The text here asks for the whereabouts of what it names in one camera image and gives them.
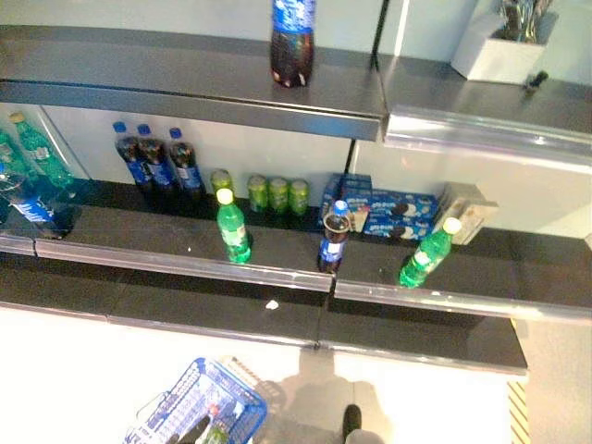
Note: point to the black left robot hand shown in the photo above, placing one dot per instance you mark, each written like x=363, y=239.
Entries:
x=192, y=432

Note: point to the clear water bottle red label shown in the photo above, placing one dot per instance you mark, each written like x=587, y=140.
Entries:
x=215, y=410

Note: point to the blue plastic shopping basket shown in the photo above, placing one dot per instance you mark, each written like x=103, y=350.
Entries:
x=259, y=409

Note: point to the green Sprite bottle yellow cap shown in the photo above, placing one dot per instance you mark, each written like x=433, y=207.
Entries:
x=233, y=231
x=425, y=259
x=9, y=152
x=44, y=157

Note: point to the green soda can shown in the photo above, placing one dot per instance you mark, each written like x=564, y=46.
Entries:
x=257, y=194
x=221, y=179
x=215, y=435
x=279, y=196
x=299, y=199

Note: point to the black base shelf board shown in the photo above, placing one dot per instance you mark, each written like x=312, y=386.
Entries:
x=46, y=287
x=416, y=337
x=208, y=305

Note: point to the white paper scrap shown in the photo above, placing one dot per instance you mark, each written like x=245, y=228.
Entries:
x=271, y=304

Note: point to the silver right robot leg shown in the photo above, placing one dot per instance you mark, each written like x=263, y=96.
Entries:
x=352, y=421

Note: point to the dark shelf board clear strip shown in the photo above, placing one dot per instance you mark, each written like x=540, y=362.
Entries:
x=139, y=231
x=509, y=273
x=16, y=245
x=485, y=106

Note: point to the Pepsi cola bottle blue cap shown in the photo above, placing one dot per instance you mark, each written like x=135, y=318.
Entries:
x=157, y=171
x=333, y=250
x=34, y=208
x=187, y=171
x=136, y=166

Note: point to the yellow black hazard tape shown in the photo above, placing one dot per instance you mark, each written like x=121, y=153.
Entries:
x=517, y=411

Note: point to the beige cardboard box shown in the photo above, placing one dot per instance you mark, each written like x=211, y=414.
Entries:
x=467, y=226

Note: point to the dark shelf board plain edge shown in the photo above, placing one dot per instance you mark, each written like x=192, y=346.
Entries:
x=162, y=69

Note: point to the large Pepsi cola bottle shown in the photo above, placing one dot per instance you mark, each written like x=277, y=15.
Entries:
x=291, y=46

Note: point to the white open box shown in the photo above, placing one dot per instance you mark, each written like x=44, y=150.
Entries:
x=499, y=60

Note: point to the small black object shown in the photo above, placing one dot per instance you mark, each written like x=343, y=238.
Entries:
x=536, y=79

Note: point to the shiny silver packets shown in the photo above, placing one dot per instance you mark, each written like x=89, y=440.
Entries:
x=522, y=23

